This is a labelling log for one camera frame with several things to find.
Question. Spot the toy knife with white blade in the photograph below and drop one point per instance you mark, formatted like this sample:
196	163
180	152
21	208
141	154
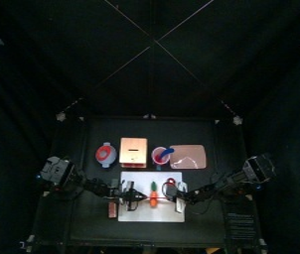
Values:
180	205

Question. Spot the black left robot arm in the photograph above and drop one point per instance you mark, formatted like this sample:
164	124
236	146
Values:
65	173

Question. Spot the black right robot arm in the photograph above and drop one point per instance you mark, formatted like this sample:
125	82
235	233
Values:
246	177

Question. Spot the orange toy carrot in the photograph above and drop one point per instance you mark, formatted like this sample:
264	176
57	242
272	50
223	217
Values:
153	195

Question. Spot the white cutting board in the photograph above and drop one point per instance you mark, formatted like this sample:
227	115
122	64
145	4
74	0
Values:
148	213

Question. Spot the small brown wooden block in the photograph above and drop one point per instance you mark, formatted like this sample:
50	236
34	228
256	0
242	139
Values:
113	210

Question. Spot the blue spoon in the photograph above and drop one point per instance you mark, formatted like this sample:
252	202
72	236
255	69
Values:
168	152

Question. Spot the wooden toy toaster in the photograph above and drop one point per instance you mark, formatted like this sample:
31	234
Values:
133	151

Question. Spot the grey pot with red lid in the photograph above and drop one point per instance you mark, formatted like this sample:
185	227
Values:
106	154

